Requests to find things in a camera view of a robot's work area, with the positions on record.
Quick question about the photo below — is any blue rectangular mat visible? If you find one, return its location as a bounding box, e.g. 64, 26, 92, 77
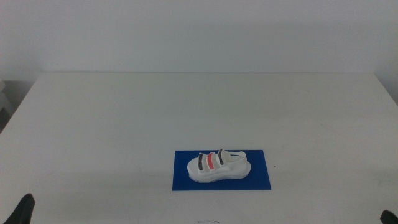
172, 149, 272, 192

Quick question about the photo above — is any white sandal with coloured straps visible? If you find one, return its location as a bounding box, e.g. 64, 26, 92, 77
187, 148, 252, 184

